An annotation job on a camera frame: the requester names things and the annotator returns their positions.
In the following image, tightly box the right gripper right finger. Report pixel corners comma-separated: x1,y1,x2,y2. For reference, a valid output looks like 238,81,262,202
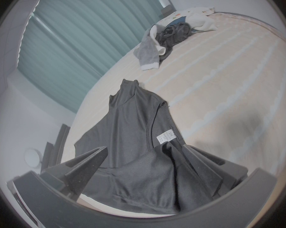
182,144,249,194

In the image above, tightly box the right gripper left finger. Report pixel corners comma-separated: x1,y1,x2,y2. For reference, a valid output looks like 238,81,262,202
40,146,108,200

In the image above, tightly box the black T-shirt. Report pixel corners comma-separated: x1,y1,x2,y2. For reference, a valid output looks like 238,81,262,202
74,79,223,215

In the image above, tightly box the black chest of drawers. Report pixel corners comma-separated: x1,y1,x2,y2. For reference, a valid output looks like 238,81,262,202
42,124,70,173

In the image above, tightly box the bed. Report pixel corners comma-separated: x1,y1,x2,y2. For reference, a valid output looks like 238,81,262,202
61,0,286,217

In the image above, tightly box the blue-green curtain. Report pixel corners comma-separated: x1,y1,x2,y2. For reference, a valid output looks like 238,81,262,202
16,16,103,114
34,0,165,76

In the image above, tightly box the grey white-trimmed garment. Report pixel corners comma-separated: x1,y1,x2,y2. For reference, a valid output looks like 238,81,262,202
133,25,166,71

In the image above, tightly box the white garment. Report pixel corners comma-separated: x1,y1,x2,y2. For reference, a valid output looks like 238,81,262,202
186,7,217,33

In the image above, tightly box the dark blue garment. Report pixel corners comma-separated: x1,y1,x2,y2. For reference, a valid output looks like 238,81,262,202
169,17,188,27

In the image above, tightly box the white printed pillow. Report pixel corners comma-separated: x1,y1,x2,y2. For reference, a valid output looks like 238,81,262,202
158,7,216,25

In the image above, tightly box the grey bedside table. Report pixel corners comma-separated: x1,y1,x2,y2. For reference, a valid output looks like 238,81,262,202
160,6,174,17

